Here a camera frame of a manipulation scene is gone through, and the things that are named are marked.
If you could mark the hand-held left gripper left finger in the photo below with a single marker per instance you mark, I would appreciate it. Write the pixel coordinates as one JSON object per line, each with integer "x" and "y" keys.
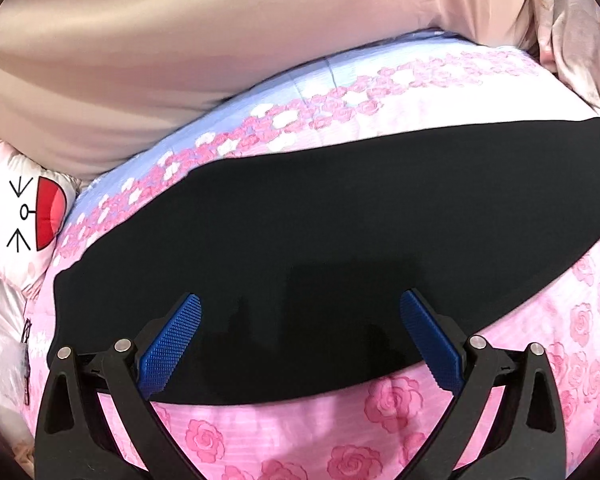
{"x": 176, "y": 337}

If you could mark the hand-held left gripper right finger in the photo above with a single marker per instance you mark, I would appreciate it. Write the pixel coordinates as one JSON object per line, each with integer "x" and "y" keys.
{"x": 429, "y": 336}

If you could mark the black pants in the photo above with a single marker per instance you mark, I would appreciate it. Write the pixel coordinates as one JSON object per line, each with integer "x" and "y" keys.
{"x": 330, "y": 220}

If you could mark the pale pink satin quilt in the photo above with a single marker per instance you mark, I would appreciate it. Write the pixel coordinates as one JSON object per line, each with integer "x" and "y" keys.
{"x": 0, "y": 305}

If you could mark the cartoon cat pillow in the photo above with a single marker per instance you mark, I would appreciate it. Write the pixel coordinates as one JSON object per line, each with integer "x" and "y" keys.
{"x": 10, "y": 210}

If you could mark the pink floral bedsheet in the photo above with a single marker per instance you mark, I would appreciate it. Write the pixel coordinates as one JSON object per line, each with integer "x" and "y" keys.
{"x": 480, "y": 95}

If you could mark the beige curtain cloth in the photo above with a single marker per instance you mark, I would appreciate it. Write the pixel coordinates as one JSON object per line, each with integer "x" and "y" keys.
{"x": 180, "y": 60}

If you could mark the grey pink floral cloth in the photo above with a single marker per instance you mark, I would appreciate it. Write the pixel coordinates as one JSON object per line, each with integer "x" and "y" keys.
{"x": 575, "y": 35}

